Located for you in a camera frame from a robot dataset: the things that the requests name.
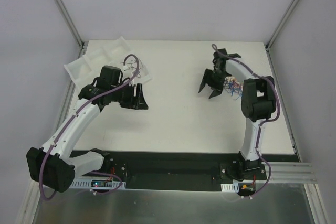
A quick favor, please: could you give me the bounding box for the white cable duct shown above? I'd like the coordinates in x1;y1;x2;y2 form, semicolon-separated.
69;177;126;190
220;183;239;193

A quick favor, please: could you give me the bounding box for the right aluminium frame post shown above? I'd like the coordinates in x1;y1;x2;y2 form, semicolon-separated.
265;0;301;51

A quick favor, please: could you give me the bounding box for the white foam compartment tray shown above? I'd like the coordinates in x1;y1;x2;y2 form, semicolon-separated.
64;37;137;90

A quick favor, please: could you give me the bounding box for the left aluminium frame post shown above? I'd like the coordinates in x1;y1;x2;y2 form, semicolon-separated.
54;0;85;49

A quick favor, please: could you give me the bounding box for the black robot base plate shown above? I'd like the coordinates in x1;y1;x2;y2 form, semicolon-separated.
80;150;272;193

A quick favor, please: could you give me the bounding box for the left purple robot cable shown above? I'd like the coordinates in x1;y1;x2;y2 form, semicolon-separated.
38;54;140;201

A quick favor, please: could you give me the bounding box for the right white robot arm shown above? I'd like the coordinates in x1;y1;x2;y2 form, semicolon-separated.
199;48;280;179

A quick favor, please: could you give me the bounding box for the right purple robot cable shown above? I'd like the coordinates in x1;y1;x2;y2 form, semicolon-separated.
211;43;281;162

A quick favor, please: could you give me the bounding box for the aluminium frame post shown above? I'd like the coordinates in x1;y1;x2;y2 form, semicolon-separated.
54;0;85;49
265;0;301;51

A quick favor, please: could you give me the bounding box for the aluminium front rail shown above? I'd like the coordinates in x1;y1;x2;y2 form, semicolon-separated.
269;162;317;184

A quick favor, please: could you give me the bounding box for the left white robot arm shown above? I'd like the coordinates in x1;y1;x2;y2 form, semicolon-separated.
26;66;149;193

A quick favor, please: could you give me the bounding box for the dark thin wire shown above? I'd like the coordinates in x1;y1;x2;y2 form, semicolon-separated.
123;58;146;78

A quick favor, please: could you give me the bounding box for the coloured wire bundle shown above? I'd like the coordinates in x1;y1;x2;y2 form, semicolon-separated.
222;76;246;102

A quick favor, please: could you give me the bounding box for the right white cable duct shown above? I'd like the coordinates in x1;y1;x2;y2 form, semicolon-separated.
220;183;239;193

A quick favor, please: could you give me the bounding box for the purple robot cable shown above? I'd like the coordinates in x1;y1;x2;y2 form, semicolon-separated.
211;43;281;162
38;54;140;201

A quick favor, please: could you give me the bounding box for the left white cable duct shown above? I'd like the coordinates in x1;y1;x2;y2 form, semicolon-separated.
69;177;126;190

